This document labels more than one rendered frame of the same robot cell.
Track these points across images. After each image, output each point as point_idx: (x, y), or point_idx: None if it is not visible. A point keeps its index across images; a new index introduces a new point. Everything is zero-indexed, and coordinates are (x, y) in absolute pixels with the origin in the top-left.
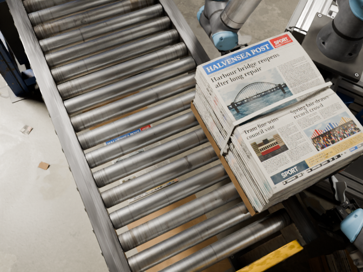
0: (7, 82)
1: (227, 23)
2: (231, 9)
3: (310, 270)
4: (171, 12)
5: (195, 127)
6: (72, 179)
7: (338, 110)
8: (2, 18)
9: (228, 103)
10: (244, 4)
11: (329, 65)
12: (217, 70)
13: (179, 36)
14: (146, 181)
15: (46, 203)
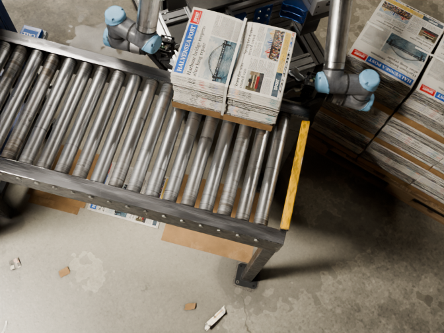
0: None
1: (148, 32)
2: (146, 22)
3: (308, 148)
4: (83, 57)
5: (142, 131)
6: (98, 258)
7: (264, 30)
8: None
9: (211, 78)
10: (154, 11)
11: (218, 4)
12: (184, 66)
13: (108, 69)
14: (198, 171)
15: (100, 292)
